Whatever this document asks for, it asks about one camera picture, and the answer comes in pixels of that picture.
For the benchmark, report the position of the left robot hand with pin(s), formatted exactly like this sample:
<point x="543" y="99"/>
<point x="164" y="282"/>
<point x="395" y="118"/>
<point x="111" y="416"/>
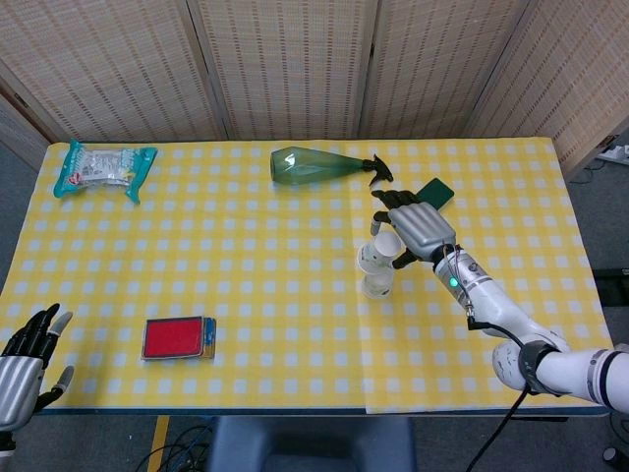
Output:
<point x="17" y="388"/>

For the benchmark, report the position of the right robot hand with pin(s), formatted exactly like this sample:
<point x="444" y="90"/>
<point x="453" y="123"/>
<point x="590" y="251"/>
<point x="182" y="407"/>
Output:
<point x="422" y="228"/>

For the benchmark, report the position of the white paper cup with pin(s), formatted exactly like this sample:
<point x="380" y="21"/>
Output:
<point x="377" y="285"/>
<point x="376" y="253"/>

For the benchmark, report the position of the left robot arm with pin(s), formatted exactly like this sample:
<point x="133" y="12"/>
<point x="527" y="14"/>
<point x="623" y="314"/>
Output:
<point x="5" y="442"/>

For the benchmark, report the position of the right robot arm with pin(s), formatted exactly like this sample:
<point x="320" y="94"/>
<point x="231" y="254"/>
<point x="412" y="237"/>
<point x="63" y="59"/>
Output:
<point x="496" y="302"/>

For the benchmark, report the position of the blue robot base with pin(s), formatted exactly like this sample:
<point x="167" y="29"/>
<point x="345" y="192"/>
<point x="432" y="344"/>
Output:
<point x="309" y="445"/>

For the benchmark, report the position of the green and yellow sponge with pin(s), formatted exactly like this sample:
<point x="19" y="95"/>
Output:
<point x="438" y="192"/>

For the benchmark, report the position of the yellow checked tablecloth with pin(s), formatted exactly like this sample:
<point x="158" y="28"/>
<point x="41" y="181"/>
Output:
<point x="516" y="221"/>
<point x="196" y="255"/>

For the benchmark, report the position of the green plastic spray bottle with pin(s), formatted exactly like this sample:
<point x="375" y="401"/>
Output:
<point x="309" y="167"/>

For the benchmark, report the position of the red flat box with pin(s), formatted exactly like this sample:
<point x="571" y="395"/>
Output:
<point x="172" y="338"/>

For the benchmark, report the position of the woven folding screen panel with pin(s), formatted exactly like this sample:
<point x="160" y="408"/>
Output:
<point x="108" y="64"/>
<point x="580" y="74"/>
<point x="290" y="64"/>
<point x="17" y="130"/>
<point x="432" y="64"/>

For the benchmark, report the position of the teal snack bag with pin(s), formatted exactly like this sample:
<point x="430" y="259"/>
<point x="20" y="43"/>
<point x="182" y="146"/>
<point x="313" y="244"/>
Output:
<point x="100" y="167"/>

